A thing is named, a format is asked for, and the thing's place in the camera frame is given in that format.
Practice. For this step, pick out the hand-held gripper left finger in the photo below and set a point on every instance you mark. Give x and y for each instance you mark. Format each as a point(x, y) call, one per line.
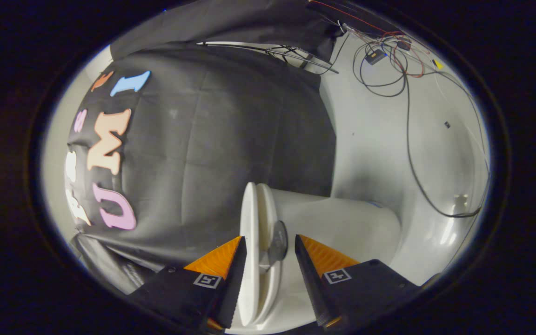
point(233, 279)

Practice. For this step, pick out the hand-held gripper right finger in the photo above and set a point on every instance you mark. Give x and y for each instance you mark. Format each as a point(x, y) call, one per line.
point(312, 284)

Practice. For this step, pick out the white toilet lid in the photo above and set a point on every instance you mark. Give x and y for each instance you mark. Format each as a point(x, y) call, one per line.
point(248, 218)

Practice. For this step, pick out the dark round lid tab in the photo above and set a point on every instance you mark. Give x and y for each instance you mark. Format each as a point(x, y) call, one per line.
point(279, 239)

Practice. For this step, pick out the white toilet bowl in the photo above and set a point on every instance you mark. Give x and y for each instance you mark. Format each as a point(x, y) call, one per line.
point(342, 232)

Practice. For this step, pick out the white toilet seat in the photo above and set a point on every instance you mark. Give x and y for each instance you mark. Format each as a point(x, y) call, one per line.
point(268, 209)

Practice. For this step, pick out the black backdrop cloth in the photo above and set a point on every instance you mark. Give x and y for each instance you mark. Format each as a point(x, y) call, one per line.
point(212, 149)

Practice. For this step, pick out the black tripod stand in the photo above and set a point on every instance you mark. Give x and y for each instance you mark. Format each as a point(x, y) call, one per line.
point(291, 51)

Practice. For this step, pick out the small black blue device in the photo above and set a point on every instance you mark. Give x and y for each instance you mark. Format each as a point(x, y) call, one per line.
point(375, 56)

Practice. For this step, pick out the yellow tag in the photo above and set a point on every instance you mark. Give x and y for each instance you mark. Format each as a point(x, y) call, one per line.
point(438, 64)

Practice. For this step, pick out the small black box device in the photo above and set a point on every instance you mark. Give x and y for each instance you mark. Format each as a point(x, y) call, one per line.
point(403, 45)

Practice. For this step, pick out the black computer tower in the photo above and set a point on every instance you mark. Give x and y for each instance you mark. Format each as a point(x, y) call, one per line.
point(342, 14)

